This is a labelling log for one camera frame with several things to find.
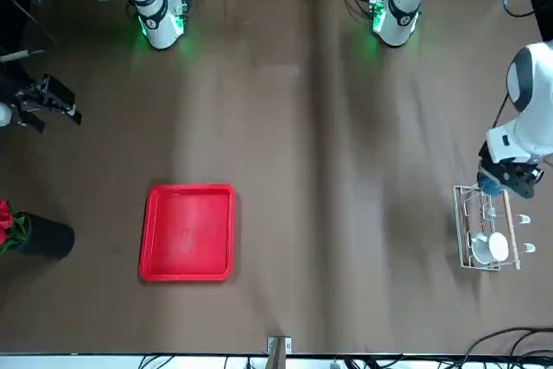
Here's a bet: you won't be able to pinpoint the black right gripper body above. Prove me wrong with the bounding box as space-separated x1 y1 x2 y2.
14 74 77 118

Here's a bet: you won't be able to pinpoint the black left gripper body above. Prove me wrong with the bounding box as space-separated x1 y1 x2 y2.
478 142 544 200

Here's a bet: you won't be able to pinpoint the blue cup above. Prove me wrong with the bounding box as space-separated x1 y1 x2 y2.
477 172 503 196

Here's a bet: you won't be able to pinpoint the white cup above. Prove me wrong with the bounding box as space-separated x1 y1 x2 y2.
469 232 509 264

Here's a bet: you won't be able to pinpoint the red plastic tray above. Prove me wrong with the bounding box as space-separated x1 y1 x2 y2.
137 183 237 283

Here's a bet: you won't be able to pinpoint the red artificial flowers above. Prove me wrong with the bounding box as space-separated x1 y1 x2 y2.
0 199 30 258

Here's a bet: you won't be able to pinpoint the black cylindrical vase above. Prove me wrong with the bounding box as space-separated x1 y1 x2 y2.
15 212 76 261

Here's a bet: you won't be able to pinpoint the white wire cup rack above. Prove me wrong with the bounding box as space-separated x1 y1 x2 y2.
452 184 538 271

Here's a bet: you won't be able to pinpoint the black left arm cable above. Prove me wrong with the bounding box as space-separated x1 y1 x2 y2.
492 91 512 130

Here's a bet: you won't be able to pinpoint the black desk cable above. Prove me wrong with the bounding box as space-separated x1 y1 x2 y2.
464 328 553 364

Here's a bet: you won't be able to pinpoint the aluminium frame post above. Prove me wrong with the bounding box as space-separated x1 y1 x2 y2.
266 335 293 369

